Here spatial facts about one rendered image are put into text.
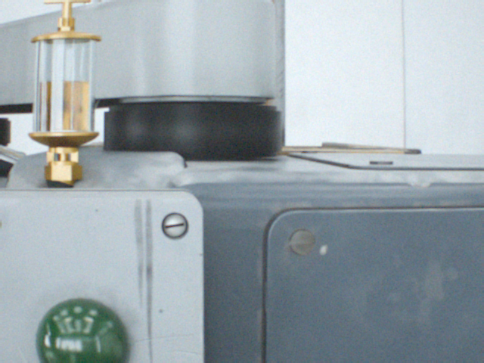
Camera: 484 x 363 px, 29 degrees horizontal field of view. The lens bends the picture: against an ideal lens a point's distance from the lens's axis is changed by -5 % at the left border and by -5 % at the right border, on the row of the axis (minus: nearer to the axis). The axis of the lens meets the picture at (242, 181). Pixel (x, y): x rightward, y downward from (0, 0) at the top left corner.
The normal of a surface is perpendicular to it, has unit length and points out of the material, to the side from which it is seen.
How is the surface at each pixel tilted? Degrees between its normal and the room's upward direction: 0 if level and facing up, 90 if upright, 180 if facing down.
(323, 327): 90
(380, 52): 90
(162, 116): 90
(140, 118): 90
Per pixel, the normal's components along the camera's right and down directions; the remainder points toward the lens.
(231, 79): 0.53, 0.05
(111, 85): -0.72, 0.04
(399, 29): 0.10, 0.05
